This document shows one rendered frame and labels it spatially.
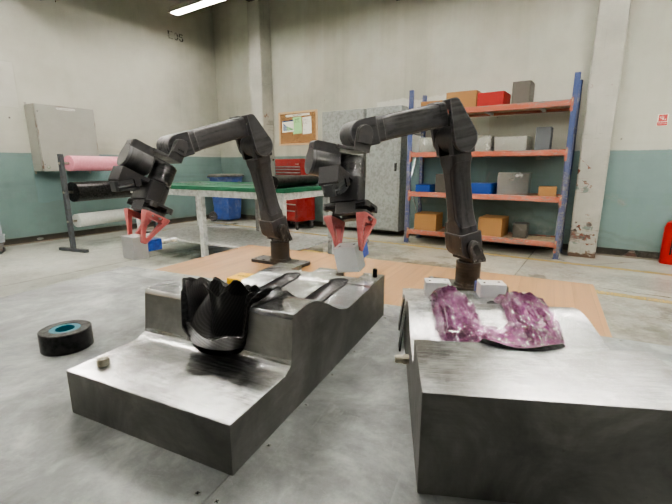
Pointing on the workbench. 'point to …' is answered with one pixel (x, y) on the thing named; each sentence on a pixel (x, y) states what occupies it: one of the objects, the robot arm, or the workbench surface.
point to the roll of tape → (65, 338)
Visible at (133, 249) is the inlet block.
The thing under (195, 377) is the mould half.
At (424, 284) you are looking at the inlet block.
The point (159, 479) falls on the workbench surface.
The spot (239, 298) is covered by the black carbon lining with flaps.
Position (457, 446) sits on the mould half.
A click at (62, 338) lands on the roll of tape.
